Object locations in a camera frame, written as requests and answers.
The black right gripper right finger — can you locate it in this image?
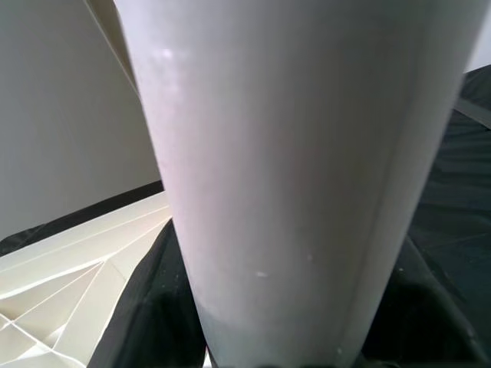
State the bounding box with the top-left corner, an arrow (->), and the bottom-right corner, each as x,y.
359,229 -> 485,368

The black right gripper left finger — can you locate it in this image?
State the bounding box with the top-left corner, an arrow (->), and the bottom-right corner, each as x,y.
87,218 -> 211,368

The white plastic children table top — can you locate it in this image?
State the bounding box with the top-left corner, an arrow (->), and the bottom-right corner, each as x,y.
0,190 -> 173,368

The white plastic table leg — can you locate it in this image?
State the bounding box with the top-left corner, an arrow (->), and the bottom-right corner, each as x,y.
112,0 -> 487,368

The black table cloth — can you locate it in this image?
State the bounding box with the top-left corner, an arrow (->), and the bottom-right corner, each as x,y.
0,63 -> 491,368

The beige wooden board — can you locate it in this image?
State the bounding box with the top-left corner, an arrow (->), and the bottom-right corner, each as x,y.
83,0 -> 143,101

